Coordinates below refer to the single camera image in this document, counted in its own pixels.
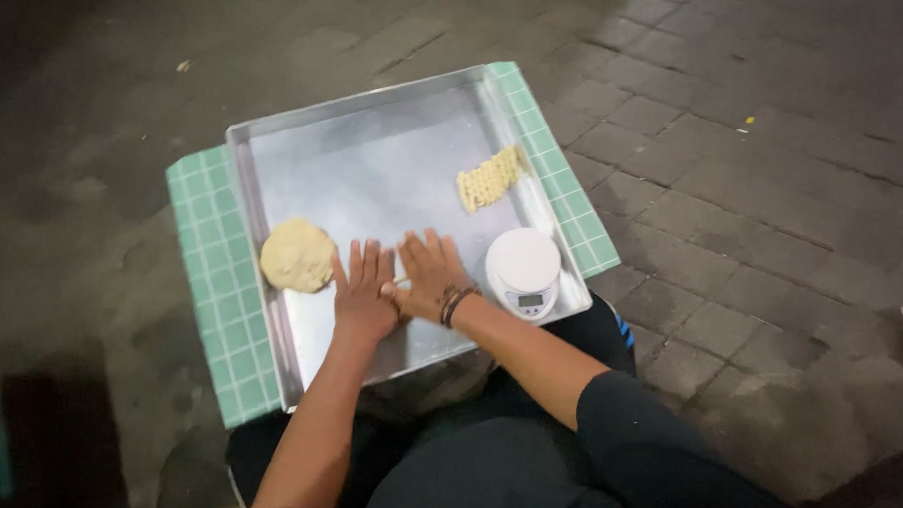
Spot dark beaded wrist bracelets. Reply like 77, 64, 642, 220
435, 282, 484, 330

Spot black shoe with blue stripes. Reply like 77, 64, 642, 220
607, 299, 638, 356

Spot dark box with teal edge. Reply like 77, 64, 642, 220
0, 362, 127, 508

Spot white digital kitchen scale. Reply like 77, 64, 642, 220
482, 225, 565, 323

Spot square metal baking tray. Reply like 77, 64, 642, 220
223, 60, 598, 415

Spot black right sleeve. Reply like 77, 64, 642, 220
573, 362, 795, 508

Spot person's black trousers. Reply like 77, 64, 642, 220
220, 287, 795, 508

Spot row of twisted dough pieces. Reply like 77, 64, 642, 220
454, 143, 531, 216

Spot round flattened dough lump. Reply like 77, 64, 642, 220
257, 216, 341, 296

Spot person's left hand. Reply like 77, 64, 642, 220
328, 238, 405, 346

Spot green tiled board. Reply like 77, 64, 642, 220
161, 57, 628, 432

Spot person's right hand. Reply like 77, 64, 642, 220
377, 226, 476, 326

